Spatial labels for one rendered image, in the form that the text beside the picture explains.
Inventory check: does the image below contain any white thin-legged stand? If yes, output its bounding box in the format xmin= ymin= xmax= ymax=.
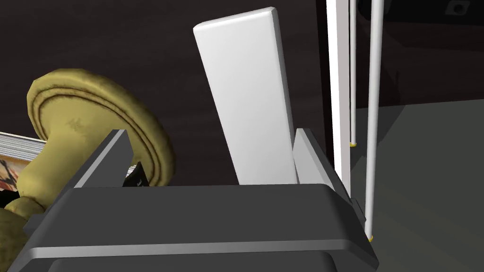
xmin=326 ymin=0 xmax=385 ymax=243

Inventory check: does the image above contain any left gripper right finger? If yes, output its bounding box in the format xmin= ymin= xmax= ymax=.
xmin=293 ymin=128 xmax=343 ymax=189

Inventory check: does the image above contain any white flat upright slab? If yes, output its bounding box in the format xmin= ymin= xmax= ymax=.
xmin=192 ymin=6 xmax=300 ymax=186

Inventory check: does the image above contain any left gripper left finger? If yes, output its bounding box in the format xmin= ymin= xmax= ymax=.
xmin=73 ymin=129 xmax=134 ymax=188

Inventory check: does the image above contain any book with colourful cover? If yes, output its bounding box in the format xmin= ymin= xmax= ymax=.
xmin=0 ymin=132 xmax=48 ymax=193

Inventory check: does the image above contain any golden pedestal vase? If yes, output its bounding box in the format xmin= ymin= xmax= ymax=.
xmin=0 ymin=68 xmax=176 ymax=272

